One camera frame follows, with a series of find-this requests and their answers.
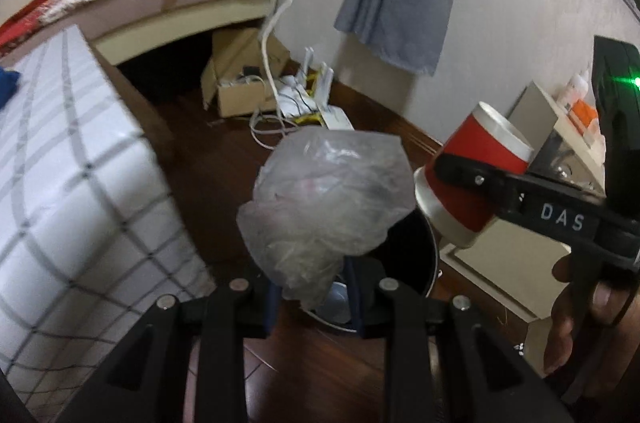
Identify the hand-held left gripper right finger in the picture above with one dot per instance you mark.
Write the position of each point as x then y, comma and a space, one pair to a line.
356, 303

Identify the flat white network device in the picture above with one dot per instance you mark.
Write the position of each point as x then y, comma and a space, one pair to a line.
290, 95

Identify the blue cloth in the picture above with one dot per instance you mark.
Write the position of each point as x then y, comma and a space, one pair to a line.
7, 85

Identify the clear plastic bag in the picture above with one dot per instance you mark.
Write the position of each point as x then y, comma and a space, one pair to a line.
325, 193

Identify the red paper cup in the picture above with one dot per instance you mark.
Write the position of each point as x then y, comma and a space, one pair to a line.
475, 138

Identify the cream cabinet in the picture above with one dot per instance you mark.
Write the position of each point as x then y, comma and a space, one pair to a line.
530, 113

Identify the person's right hand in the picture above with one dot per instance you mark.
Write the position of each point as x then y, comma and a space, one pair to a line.
557, 328

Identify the cream bed frame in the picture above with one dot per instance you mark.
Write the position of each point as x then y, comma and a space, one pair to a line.
165, 23

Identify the open cardboard box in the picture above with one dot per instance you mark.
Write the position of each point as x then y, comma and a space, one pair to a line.
235, 95

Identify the black power adapter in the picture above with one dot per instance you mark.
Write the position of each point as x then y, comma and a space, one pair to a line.
250, 71

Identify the white checked tablecloth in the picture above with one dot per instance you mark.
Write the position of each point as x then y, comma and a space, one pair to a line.
75, 203

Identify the black round trash bin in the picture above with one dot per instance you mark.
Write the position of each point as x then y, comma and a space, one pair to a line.
415, 253

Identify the white router with antennas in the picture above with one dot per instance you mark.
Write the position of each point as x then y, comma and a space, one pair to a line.
337, 118

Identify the orange and white box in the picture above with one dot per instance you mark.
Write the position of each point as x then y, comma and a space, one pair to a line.
585, 115

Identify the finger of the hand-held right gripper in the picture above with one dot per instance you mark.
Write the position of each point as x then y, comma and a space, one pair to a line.
460, 170

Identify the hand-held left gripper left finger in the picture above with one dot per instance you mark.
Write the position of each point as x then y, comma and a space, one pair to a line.
270, 310

